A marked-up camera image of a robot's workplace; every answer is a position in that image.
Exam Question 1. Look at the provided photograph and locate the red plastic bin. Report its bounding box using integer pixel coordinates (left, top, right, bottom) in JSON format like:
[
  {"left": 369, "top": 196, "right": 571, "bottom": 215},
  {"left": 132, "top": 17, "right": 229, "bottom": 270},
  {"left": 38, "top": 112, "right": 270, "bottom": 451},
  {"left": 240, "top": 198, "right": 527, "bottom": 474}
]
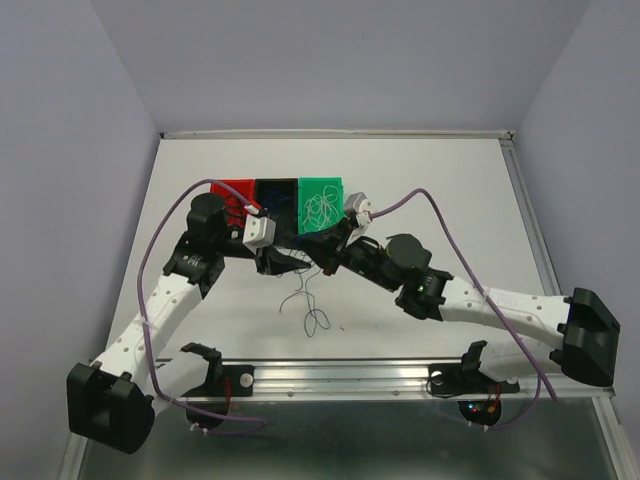
[{"left": 209, "top": 177, "right": 257, "bottom": 231}]

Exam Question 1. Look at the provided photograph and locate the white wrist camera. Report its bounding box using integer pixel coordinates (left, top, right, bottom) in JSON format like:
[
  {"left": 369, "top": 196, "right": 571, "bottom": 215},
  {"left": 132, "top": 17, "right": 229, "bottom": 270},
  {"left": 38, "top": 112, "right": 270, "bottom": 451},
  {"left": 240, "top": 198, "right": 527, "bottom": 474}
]
[
  {"left": 243, "top": 205, "right": 276, "bottom": 253},
  {"left": 343, "top": 192, "right": 372, "bottom": 245}
]

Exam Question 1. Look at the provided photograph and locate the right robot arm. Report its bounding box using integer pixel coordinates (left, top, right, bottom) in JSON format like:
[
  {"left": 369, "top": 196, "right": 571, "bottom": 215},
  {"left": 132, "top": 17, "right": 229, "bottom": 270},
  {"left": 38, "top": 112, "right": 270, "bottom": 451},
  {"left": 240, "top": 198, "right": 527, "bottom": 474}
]
[{"left": 295, "top": 221, "right": 620, "bottom": 390}]

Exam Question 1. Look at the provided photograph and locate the aluminium front rail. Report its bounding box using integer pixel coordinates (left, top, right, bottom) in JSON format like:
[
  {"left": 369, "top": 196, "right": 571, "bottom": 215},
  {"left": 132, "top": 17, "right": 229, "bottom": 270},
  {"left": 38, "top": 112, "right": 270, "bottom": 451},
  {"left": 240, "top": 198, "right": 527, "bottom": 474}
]
[{"left": 155, "top": 353, "right": 615, "bottom": 403}]

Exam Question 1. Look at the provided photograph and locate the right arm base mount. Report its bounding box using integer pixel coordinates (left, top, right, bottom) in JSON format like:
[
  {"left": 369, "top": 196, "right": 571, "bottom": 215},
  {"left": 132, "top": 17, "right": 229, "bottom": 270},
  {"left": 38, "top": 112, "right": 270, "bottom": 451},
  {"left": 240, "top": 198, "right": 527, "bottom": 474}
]
[{"left": 426, "top": 341, "right": 520, "bottom": 430}]

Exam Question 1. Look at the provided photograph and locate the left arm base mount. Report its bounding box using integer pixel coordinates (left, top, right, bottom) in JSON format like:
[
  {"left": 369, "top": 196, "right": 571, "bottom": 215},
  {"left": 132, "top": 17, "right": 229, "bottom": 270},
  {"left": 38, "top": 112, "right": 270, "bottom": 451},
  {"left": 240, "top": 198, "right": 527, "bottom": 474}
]
[{"left": 167, "top": 342, "right": 255, "bottom": 416}]

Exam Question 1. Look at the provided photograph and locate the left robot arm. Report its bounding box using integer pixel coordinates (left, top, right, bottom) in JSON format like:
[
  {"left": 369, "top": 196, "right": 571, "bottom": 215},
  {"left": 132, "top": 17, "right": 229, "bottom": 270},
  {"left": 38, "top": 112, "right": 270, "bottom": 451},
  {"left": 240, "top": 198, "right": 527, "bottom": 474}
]
[{"left": 66, "top": 192, "right": 310, "bottom": 454}]

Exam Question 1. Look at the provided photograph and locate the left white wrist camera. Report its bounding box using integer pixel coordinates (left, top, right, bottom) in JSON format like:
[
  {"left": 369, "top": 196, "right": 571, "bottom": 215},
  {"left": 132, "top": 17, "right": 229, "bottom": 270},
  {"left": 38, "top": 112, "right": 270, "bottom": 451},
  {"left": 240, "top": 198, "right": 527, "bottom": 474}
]
[{"left": 243, "top": 205, "right": 276, "bottom": 253}]

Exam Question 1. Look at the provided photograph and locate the black cable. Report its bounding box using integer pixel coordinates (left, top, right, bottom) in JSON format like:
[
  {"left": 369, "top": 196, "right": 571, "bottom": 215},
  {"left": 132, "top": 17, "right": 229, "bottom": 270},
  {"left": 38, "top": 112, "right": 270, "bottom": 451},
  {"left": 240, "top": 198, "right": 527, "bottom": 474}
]
[{"left": 222, "top": 197, "right": 249, "bottom": 229}]

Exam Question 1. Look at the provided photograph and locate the aluminium back rail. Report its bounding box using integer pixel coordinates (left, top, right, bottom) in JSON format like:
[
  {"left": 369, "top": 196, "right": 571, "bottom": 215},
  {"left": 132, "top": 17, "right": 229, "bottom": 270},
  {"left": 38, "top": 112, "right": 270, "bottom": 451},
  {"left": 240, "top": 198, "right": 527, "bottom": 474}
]
[{"left": 160, "top": 129, "right": 515, "bottom": 140}]

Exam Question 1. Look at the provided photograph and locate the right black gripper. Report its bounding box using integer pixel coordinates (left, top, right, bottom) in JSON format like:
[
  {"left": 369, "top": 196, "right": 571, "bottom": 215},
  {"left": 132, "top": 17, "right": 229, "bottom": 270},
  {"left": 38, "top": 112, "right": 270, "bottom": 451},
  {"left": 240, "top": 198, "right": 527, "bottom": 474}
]
[{"left": 293, "top": 216, "right": 401, "bottom": 293}]

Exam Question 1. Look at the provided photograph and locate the thin white wire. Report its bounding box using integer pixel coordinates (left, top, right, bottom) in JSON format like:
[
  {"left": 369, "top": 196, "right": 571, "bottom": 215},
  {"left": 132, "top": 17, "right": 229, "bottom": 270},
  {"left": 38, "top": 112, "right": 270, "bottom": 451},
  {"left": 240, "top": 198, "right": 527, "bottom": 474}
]
[
  {"left": 307, "top": 184, "right": 346, "bottom": 229},
  {"left": 303, "top": 192, "right": 344, "bottom": 234}
]

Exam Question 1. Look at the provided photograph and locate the black plastic bin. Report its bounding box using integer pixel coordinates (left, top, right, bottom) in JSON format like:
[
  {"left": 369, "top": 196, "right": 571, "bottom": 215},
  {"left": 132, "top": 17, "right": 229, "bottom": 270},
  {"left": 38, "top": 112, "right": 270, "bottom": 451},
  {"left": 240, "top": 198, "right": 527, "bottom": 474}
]
[{"left": 254, "top": 178, "right": 298, "bottom": 249}]

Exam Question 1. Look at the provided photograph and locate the aluminium right side rail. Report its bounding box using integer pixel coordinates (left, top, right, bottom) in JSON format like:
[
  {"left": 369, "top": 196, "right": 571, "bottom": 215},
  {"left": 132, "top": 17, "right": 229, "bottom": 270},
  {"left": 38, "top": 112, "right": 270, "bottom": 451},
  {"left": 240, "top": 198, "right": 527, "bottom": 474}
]
[{"left": 499, "top": 139, "right": 562, "bottom": 295}]

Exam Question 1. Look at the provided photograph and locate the thin blue wire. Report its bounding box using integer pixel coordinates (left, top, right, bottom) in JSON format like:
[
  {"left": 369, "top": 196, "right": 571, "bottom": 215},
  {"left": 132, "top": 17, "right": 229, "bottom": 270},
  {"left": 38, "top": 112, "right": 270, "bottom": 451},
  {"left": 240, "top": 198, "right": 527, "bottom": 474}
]
[
  {"left": 278, "top": 267, "right": 331, "bottom": 338},
  {"left": 259, "top": 192, "right": 296, "bottom": 221}
]

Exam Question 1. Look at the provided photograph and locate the aluminium rail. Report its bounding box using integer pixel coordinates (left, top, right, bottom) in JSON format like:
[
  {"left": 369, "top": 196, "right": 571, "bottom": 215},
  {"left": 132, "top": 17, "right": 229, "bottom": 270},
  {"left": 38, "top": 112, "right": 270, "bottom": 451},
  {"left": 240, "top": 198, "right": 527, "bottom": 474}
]
[
  {"left": 499, "top": 139, "right": 562, "bottom": 295},
  {"left": 160, "top": 129, "right": 515, "bottom": 140},
  {"left": 155, "top": 353, "right": 615, "bottom": 403}
]

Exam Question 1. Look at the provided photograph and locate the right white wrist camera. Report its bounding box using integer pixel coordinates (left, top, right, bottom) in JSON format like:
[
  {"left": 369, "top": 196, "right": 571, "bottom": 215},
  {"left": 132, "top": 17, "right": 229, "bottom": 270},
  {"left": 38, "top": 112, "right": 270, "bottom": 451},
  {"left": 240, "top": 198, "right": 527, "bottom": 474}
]
[{"left": 343, "top": 192, "right": 372, "bottom": 245}]

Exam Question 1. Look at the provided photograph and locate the green plastic bin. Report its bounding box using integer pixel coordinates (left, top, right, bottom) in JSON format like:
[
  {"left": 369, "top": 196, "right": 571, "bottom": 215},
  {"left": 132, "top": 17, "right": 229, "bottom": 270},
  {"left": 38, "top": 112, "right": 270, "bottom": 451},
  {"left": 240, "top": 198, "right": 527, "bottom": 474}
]
[{"left": 298, "top": 177, "right": 344, "bottom": 234}]

